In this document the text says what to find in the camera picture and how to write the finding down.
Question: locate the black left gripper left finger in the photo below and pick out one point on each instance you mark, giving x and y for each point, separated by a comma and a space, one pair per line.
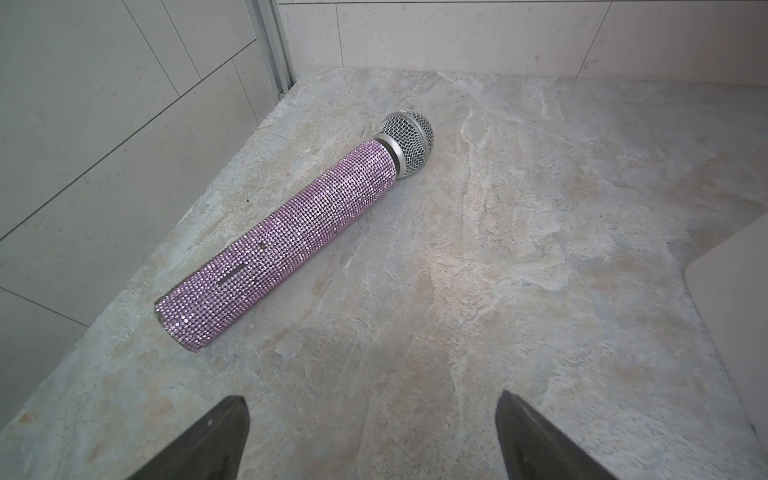
212, 448

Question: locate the purple glitter bottle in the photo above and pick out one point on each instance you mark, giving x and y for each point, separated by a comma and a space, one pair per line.
211, 299

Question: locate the white drawer cabinet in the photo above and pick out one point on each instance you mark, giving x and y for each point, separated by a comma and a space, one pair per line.
728, 286

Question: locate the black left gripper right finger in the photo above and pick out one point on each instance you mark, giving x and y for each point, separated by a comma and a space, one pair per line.
534, 448

